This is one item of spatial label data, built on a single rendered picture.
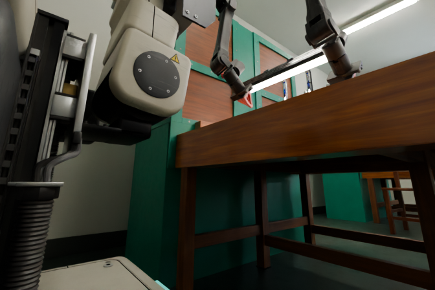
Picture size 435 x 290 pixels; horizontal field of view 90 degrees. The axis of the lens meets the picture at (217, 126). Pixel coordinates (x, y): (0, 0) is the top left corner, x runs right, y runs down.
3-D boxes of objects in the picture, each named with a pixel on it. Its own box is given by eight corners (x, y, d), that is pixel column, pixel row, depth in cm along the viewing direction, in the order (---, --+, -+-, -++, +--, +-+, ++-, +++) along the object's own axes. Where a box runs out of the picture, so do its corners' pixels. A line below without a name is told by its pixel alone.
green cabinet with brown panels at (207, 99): (171, 120, 123) (179, -16, 146) (136, 136, 164) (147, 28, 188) (301, 146, 206) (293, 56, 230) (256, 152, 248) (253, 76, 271)
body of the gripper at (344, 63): (331, 75, 80) (323, 58, 78) (364, 64, 72) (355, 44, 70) (327, 85, 76) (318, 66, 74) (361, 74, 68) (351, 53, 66)
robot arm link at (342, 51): (318, 48, 70) (336, 39, 66) (322, 39, 75) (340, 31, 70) (327, 66, 72) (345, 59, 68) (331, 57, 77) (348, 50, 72)
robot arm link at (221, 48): (217, 11, 119) (229, -5, 110) (226, 17, 121) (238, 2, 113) (206, 72, 99) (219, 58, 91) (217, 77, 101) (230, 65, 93)
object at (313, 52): (336, 48, 90) (334, 32, 91) (232, 94, 136) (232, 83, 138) (345, 55, 94) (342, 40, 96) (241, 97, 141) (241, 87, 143)
